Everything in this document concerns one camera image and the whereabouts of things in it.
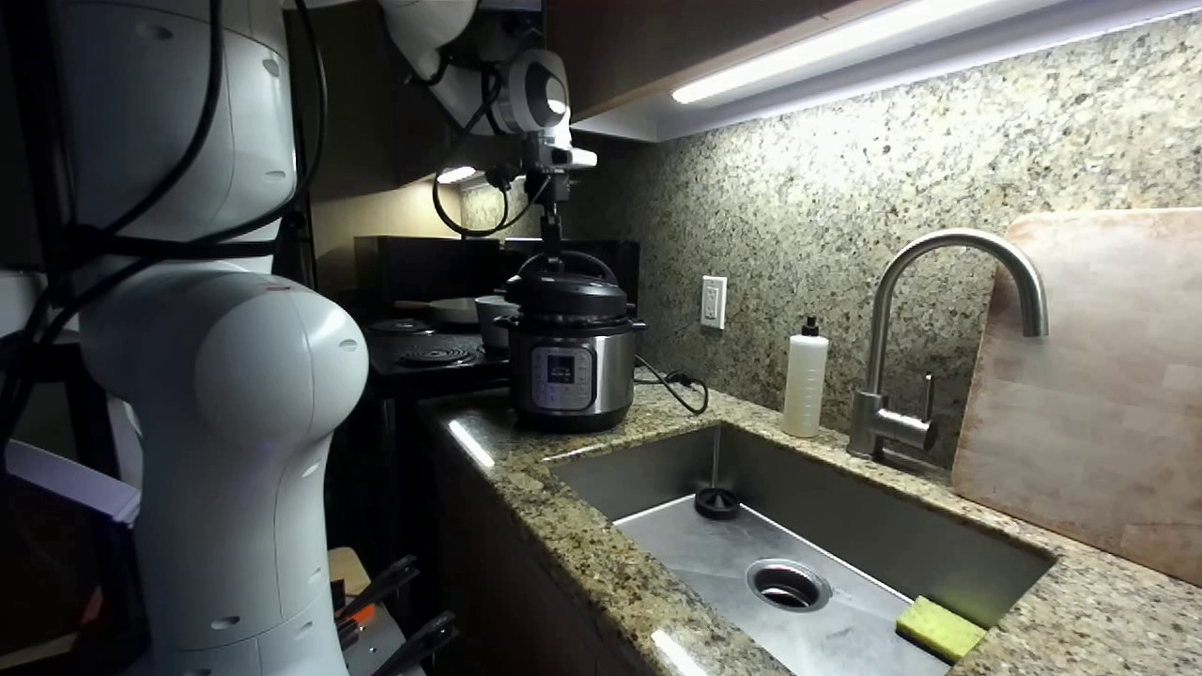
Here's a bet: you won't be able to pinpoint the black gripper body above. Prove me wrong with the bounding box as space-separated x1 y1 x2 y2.
534 168 569 228

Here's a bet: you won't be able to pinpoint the black rice cooker lid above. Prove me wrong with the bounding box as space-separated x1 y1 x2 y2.
504 246 636 336

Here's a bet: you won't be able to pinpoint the stainless steel rice cooker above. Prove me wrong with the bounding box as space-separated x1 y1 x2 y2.
504 320 649 435

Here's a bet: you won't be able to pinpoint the black sink drain stopper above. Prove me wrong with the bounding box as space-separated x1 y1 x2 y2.
691 476 745 522

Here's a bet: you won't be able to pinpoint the stainless steel sink basin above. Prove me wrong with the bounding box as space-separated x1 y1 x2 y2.
543 422 1064 676

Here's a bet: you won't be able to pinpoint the dark frying pan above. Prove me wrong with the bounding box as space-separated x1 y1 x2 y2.
371 317 489 375

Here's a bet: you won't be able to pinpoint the black stove top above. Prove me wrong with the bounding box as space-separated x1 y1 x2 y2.
354 293 517 398

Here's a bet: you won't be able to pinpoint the white soap bottle black cap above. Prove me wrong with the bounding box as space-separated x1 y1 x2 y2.
781 317 832 445

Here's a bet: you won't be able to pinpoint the brushed steel gooseneck faucet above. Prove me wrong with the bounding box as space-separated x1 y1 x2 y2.
845 228 1051 469

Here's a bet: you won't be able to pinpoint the under-cabinet light strip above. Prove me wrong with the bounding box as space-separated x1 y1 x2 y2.
669 0 1202 114

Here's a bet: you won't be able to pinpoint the yellow sponge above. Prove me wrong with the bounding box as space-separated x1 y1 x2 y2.
892 594 991 665

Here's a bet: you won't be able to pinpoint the wooden cutting board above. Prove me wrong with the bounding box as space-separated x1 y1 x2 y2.
947 208 1202 589

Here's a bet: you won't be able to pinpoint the white wall outlet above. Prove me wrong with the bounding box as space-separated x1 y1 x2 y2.
699 272 732 336

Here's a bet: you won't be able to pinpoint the black cooker power cord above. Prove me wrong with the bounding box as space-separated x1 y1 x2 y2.
629 360 715 422

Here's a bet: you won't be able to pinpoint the black handled tools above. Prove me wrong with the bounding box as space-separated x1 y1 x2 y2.
328 554 460 676

